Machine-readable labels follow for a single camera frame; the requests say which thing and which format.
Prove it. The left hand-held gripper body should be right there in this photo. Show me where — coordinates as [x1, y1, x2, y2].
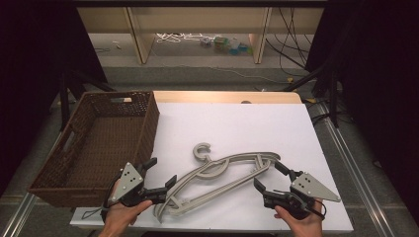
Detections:
[104, 161, 168, 209]

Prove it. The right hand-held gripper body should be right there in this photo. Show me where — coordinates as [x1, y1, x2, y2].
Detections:
[262, 169, 342, 221]

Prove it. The brown wicker basket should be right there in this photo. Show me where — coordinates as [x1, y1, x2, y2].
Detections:
[27, 90, 161, 208]

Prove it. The person's left hand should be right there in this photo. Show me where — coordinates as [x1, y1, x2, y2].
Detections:
[98, 179, 154, 237]

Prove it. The person's right hand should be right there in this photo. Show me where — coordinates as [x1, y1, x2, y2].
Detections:
[274, 198, 325, 237]

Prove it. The white board mat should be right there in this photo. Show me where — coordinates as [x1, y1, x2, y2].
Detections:
[69, 102, 354, 235]

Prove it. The black tripod stand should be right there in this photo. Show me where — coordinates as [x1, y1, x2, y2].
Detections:
[282, 61, 341, 129]
[58, 68, 117, 132]

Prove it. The black curtain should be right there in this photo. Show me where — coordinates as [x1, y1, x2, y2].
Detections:
[0, 0, 109, 197]
[305, 0, 419, 226]

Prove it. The pile of coloured toys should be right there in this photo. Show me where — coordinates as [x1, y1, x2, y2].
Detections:
[200, 36, 254, 56]

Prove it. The light wooden shelf unit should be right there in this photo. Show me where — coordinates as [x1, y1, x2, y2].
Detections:
[77, 6, 325, 65]

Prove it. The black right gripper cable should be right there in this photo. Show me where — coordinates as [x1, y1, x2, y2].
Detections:
[307, 197, 328, 221]

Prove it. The metal floor rail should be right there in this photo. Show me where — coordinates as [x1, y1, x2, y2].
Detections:
[315, 101, 398, 237]
[0, 192, 38, 237]

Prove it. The thin white floor cable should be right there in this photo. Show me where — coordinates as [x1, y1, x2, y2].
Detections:
[149, 48, 293, 85]

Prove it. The white cable bundle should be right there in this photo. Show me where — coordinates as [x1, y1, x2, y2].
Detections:
[155, 32, 211, 44]

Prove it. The bundle of black cables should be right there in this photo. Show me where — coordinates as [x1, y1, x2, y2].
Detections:
[265, 7, 318, 79]

